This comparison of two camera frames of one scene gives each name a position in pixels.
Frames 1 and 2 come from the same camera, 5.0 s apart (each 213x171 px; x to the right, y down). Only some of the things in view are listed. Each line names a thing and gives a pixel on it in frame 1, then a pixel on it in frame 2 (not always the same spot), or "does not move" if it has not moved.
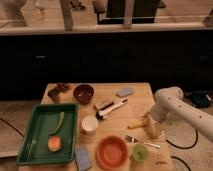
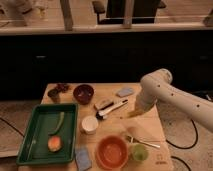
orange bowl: [111, 152] does not move
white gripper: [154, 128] → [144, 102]
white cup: [89, 125] does not move
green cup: [140, 152] does not move
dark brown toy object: [54, 93] does not move
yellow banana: [138, 122] → [133, 114]
